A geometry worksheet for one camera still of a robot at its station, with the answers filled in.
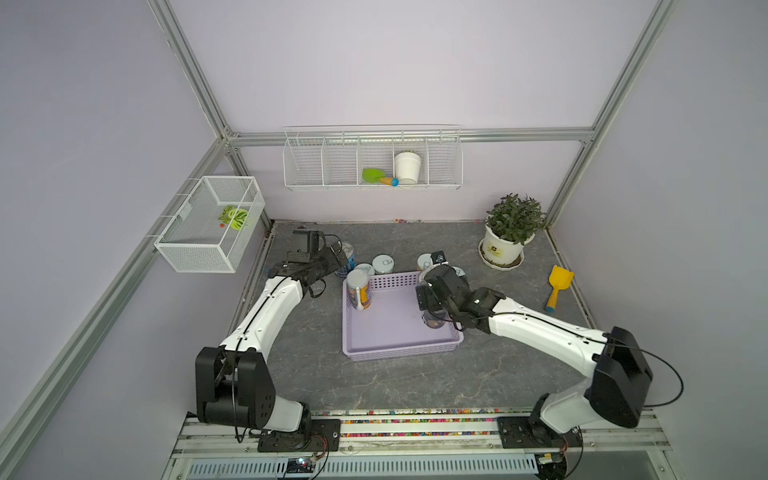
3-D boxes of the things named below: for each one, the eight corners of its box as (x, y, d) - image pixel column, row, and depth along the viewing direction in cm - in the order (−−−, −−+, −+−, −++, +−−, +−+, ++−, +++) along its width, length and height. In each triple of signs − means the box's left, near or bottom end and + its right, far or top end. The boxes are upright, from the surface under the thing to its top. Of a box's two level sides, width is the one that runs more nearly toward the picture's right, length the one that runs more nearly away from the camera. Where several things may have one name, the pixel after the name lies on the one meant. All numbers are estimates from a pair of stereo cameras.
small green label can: (378, 283, 105) (377, 273, 100) (371, 267, 110) (370, 257, 105) (397, 277, 107) (397, 267, 102) (390, 262, 111) (390, 251, 106)
